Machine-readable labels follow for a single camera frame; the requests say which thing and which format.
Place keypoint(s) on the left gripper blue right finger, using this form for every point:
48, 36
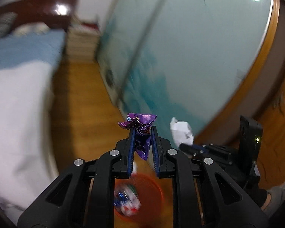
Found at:
154, 144

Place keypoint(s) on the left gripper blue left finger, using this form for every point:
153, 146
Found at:
131, 150

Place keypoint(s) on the purple foil snack wrapper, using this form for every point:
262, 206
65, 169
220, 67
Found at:
142, 124

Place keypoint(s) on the white tissue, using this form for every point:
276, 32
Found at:
181, 132

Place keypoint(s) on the crushed blue soda can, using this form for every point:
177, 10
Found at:
121, 196

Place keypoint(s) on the red plastic trash basket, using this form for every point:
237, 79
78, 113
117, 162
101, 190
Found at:
146, 200

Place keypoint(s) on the grey slipper on foot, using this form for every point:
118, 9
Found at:
274, 201

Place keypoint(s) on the floral sliding wardrobe door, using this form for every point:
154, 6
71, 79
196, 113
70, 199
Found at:
194, 60

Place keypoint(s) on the beige wooden nightstand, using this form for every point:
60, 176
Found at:
82, 43

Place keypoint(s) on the white cloth on bed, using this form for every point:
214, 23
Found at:
27, 164

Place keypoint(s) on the bed with blue sheet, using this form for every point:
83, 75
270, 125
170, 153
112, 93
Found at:
47, 47

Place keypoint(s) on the white and blue pillow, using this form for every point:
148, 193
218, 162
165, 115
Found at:
26, 29

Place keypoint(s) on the dark red wooden headboard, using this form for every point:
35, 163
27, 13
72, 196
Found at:
56, 14

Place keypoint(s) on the grey plaid pillow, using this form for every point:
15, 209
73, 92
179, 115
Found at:
6, 22

